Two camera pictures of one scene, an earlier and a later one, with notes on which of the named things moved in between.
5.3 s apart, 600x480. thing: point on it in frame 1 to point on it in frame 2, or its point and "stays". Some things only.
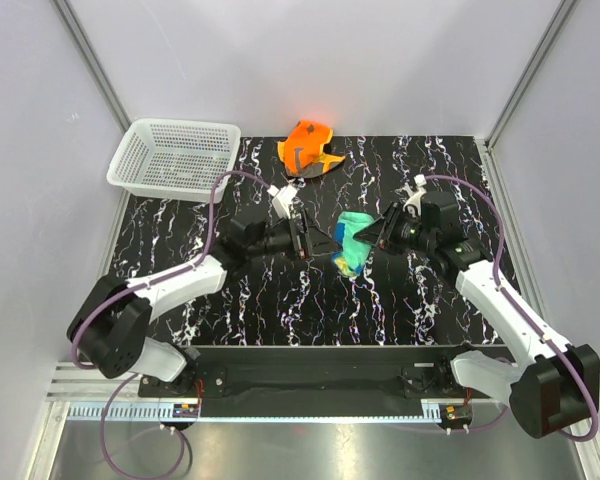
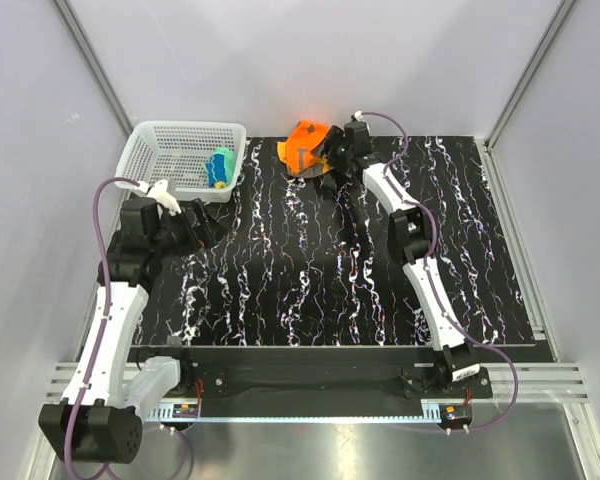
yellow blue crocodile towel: [351, 252] to [220, 167]
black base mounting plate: [315, 373] stays
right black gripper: [382, 232] to [333, 137]
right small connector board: [455, 413] stays
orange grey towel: [303, 150] stays
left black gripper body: [282, 239] to [178, 234]
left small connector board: [185, 410] stays
